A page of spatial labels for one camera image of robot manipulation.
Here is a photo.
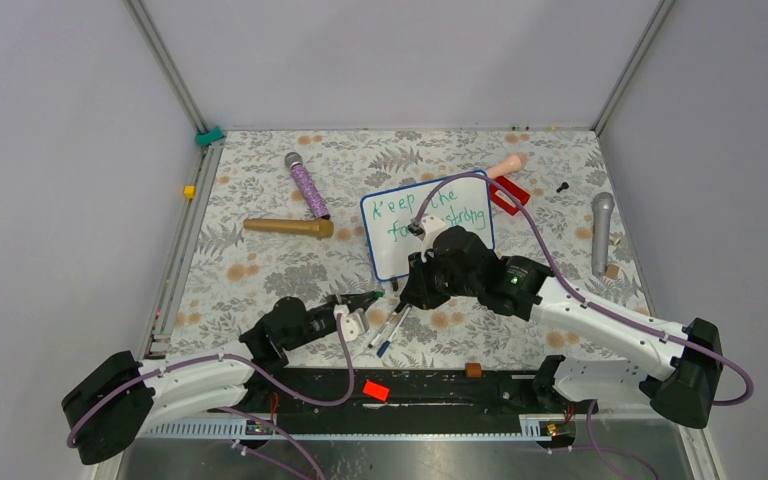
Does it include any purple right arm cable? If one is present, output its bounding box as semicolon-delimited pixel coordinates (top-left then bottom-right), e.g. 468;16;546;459
407;171;755;480

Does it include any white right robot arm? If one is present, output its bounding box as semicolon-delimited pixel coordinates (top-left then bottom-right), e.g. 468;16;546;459
400;227;723;429

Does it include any wooden small cube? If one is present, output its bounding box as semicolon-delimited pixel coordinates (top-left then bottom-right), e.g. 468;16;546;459
605;264;621;280

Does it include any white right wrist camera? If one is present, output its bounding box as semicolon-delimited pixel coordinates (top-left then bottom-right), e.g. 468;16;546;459
420;215;448;262

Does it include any teal corner clamp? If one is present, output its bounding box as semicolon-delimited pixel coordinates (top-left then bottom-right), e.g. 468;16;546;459
195;126;225;148

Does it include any purple glitter microphone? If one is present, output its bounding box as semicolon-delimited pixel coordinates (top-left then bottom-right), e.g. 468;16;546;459
284;152;331;220

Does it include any yellow small cube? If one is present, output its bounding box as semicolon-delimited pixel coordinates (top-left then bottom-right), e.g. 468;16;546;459
183;185;196;200

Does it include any red rectangular frame block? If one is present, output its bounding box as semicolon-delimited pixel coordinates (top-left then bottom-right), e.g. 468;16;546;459
489;176;531;216

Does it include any blue framed whiteboard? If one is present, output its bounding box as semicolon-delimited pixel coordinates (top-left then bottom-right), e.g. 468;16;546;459
360;177;495;282

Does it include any green whiteboard marker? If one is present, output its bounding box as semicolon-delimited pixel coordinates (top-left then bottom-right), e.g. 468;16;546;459
367;302;406;349

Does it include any pink microphone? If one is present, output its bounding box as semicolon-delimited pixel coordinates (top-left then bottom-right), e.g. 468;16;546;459
486;152;529;179

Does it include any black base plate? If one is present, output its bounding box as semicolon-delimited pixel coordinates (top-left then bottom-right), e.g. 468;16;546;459
140;354;597;439

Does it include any red flat card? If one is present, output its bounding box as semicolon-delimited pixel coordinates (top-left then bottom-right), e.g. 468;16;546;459
362;380;390;403

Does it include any silver microphone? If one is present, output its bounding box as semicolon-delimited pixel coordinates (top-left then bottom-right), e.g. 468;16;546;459
591;192;615;277

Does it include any blue whiteboard marker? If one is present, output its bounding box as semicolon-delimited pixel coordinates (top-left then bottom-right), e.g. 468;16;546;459
376;305;412;358

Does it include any floral patterned table mat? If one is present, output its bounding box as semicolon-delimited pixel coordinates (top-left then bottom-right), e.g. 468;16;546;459
169;130;649;370

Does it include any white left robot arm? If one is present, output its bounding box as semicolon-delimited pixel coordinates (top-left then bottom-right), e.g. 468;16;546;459
61;291;383;465

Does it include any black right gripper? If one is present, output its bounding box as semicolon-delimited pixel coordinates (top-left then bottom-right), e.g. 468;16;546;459
401;246;481;310

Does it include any brown small block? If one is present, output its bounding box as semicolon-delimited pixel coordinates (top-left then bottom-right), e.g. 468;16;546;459
464;362;483;378

